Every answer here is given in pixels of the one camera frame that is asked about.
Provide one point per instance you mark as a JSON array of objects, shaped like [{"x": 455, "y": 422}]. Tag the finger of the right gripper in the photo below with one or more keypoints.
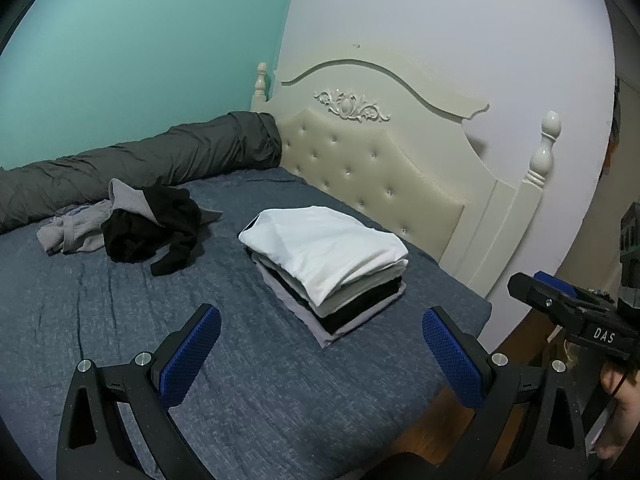
[
  {"x": 554, "y": 282},
  {"x": 535, "y": 294}
]

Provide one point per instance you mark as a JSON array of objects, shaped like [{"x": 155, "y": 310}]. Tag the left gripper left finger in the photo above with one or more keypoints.
[{"x": 93, "y": 442}]

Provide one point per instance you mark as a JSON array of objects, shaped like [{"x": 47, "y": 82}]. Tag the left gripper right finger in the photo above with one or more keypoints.
[{"x": 550, "y": 443}]

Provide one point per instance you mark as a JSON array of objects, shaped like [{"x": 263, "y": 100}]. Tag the black garment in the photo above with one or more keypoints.
[{"x": 143, "y": 221}]

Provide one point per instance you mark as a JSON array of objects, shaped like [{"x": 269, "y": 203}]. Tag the white and black shirt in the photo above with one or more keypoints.
[{"x": 321, "y": 248}]

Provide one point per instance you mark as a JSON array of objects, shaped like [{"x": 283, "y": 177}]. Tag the folded clothes stack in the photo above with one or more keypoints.
[{"x": 356, "y": 309}]

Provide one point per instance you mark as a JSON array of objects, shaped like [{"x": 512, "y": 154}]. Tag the person's right hand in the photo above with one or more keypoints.
[{"x": 621, "y": 426}]

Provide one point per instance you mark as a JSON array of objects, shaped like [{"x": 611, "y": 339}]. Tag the blue-grey bed sheet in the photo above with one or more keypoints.
[{"x": 269, "y": 402}]

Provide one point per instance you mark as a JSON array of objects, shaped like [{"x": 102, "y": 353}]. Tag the grey garment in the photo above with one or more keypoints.
[{"x": 79, "y": 229}]

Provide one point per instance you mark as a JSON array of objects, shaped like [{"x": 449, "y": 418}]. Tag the cream headboard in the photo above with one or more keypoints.
[{"x": 377, "y": 132}]

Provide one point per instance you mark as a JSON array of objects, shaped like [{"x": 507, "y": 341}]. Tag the dark grey rolled duvet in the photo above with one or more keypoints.
[{"x": 187, "y": 152}]

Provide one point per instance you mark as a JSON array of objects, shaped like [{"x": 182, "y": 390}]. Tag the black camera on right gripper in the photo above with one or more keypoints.
[{"x": 629, "y": 256}]

